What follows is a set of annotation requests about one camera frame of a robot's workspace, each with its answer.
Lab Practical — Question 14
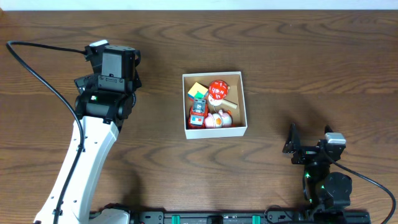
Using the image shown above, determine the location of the pig face rattle drum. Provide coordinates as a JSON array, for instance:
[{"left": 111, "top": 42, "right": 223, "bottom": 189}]
[{"left": 208, "top": 94, "right": 238, "bottom": 109}]

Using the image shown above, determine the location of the red polyhedral number die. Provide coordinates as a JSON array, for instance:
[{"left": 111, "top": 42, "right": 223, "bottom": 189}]
[{"left": 208, "top": 80, "right": 230, "bottom": 100}]

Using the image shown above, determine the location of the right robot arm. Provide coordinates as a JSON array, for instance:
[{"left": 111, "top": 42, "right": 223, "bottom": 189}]
[{"left": 282, "top": 123, "right": 352, "bottom": 221}]

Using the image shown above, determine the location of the black right cable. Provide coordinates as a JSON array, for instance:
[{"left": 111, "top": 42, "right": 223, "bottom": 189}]
[{"left": 322, "top": 149, "right": 397, "bottom": 224}]

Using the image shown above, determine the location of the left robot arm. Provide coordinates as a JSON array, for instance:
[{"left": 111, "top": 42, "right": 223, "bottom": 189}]
[{"left": 34, "top": 40, "right": 142, "bottom": 223}]

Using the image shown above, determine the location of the white cardboard box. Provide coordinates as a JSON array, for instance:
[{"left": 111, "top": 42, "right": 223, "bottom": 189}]
[{"left": 182, "top": 72, "right": 247, "bottom": 139}]

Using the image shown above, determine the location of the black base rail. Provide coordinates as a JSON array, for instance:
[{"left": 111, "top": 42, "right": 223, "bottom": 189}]
[{"left": 88, "top": 202, "right": 373, "bottom": 224}]

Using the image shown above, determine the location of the black cable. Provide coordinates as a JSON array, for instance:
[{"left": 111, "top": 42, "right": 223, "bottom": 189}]
[
  {"left": 322, "top": 149, "right": 397, "bottom": 224},
  {"left": 5, "top": 40, "right": 90, "bottom": 224}
]

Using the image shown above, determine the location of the red toy truck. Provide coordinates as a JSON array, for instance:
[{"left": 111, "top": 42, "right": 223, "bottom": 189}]
[{"left": 188, "top": 99, "right": 209, "bottom": 129}]

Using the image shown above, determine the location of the colourful puzzle cube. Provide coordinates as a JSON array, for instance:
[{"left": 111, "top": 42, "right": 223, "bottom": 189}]
[{"left": 187, "top": 82, "right": 208, "bottom": 101}]

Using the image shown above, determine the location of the black left cable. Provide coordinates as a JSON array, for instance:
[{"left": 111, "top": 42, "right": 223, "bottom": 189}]
[{"left": 5, "top": 40, "right": 90, "bottom": 224}]

